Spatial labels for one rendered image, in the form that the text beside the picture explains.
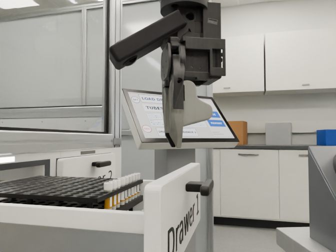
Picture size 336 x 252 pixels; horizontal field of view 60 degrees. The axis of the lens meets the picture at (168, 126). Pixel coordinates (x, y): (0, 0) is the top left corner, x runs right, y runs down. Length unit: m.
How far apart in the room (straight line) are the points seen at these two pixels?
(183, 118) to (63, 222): 0.19
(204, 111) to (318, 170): 0.35
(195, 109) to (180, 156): 0.95
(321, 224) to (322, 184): 0.08
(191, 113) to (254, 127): 3.59
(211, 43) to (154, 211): 0.24
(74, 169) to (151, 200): 0.48
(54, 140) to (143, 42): 0.39
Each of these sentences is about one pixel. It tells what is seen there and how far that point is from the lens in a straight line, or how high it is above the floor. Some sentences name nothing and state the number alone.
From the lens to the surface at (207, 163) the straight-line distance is 2.05.
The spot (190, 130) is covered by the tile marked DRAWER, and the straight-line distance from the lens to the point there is 1.29.
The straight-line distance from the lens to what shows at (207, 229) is 2.16.
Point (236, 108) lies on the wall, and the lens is 4.05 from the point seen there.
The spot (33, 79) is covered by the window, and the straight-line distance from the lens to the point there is 0.70.
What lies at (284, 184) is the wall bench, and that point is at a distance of 3.37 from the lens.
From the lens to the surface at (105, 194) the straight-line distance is 0.41.
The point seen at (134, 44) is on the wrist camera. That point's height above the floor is 1.10.
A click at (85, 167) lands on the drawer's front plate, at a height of 0.90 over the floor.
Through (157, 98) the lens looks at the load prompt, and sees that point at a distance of 1.35.
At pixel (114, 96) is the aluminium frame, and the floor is 1.12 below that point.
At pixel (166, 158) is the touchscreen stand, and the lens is 1.31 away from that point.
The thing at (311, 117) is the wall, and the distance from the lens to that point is 4.11.
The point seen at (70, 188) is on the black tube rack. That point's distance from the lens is 0.47.
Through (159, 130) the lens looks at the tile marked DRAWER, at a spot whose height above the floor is 1.01.
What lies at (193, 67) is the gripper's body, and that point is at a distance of 0.42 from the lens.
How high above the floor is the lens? 0.98
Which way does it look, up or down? 3 degrees up
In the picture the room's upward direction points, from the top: straight up
